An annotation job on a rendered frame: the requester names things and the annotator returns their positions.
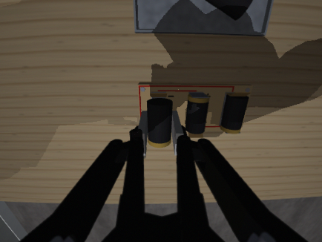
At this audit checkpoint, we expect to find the black battery with gold end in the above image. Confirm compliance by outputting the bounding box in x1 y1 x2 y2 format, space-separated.
147 98 173 148
185 94 209 134
206 0 253 21
220 94 249 134

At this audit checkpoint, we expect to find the grey square tray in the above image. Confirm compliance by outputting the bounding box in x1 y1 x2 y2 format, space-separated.
133 0 274 36

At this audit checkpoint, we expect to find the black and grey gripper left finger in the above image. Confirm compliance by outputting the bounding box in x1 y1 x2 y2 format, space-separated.
19 111 148 242

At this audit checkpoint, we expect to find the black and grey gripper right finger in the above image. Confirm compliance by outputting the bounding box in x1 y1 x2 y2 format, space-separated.
171 111 308 242

